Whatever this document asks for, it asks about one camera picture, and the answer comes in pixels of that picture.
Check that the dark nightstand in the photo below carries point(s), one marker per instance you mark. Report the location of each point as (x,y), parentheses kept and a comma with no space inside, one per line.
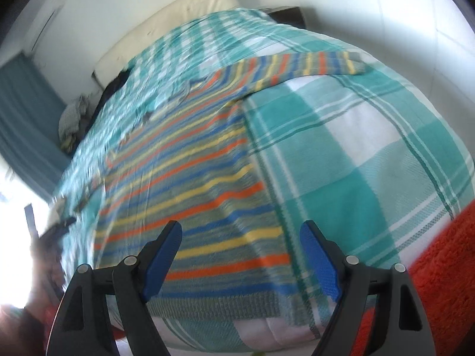
(287,15)

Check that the teal white plaid blanket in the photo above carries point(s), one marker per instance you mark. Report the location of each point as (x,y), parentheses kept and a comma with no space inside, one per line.
(334,144)

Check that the striped knitted sweater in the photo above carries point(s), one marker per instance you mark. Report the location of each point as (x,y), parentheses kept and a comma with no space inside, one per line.
(207,178)

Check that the dark clothing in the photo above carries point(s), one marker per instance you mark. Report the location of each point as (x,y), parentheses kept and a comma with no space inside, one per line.
(111,89)

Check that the teal curtain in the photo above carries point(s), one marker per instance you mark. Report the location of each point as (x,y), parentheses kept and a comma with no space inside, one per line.
(26,118)

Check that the yellow green cloth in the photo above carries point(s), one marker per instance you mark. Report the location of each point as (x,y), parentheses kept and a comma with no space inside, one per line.
(68,144)

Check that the grey patterned cloth bundle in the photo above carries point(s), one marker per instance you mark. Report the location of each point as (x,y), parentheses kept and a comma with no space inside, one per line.
(72,118)

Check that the cream padded headboard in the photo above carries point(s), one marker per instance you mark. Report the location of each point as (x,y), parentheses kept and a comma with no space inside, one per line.
(163,18)

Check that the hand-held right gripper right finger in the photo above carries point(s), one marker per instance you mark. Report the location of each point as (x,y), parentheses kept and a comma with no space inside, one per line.
(323,263)

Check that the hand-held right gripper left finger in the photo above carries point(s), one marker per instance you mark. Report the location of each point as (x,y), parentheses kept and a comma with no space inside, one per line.
(159,267)

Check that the red fluffy rug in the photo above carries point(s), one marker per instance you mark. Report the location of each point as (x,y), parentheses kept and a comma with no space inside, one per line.
(441,267)

